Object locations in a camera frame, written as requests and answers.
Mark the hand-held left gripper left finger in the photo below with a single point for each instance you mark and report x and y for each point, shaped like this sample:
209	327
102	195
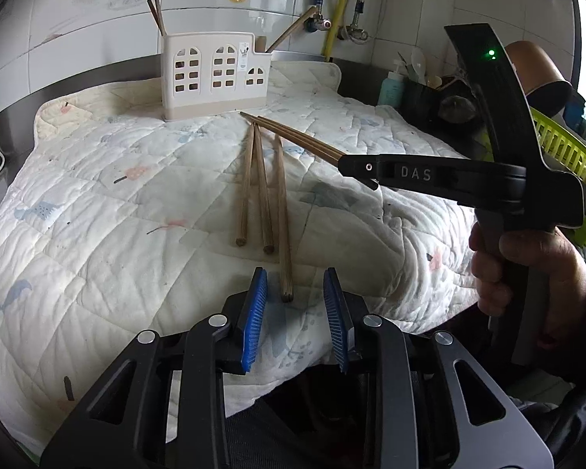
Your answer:
254	322

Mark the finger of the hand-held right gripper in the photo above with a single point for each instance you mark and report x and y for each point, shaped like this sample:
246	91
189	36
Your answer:
420	173

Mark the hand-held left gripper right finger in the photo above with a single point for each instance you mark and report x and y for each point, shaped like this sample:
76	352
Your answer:
334	322

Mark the brown wooden chopstick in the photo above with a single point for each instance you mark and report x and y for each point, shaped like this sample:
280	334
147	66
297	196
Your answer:
283	134
158	7
246	185
293	29
282	215
312	141
155	17
263	190

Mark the cream plastic utensil holder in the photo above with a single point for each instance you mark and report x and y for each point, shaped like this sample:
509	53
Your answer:
210	83

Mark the person's right hand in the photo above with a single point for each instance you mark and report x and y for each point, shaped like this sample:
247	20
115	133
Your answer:
564	283

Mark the green plastic basket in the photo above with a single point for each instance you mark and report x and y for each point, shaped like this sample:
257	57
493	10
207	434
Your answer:
566	141

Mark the black utensil pot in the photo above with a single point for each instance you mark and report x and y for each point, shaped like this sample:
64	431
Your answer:
420	100

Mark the dark brown bowl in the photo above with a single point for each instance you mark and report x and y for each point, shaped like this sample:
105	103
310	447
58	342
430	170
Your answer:
456	107

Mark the teal plastic bottle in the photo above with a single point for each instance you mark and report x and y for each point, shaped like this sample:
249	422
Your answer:
393	88

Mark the white plastic spoon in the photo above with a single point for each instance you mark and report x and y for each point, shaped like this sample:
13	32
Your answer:
419	66

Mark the brown round pot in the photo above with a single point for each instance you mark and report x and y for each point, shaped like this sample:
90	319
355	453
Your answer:
537	66

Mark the metal water valve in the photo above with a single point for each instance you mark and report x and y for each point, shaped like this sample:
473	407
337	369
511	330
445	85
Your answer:
317	23
354	34

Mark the white quilted mat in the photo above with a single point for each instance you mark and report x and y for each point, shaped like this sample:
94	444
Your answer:
127	234

